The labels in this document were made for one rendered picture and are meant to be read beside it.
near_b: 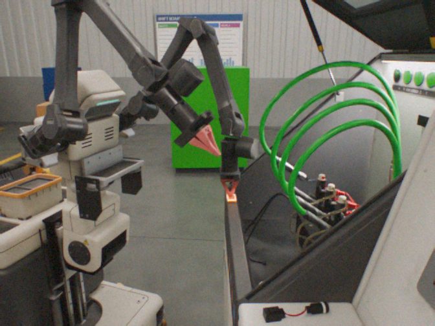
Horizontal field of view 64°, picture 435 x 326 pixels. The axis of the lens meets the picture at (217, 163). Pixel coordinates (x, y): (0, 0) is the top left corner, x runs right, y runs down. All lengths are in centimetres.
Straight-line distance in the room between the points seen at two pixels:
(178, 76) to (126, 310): 130
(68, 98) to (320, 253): 80
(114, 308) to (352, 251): 137
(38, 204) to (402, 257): 136
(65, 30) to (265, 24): 647
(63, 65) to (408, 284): 98
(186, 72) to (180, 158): 362
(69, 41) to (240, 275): 80
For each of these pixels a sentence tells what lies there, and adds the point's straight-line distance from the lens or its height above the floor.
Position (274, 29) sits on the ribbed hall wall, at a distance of 745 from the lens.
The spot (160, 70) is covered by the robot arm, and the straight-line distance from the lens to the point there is 88.
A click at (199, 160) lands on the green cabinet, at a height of 19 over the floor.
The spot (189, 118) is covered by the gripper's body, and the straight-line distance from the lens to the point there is 82.
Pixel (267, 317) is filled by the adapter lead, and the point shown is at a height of 99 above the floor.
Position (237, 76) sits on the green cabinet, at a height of 120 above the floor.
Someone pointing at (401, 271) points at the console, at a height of 111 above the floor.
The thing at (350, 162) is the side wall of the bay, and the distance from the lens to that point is 139.
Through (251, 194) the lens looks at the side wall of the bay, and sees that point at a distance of 134.
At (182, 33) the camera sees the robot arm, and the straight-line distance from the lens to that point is 138.
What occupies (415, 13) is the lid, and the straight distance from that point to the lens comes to 101.
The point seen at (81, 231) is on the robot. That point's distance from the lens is 140.
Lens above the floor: 144
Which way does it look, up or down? 17 degrees down
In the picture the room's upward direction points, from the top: straight up
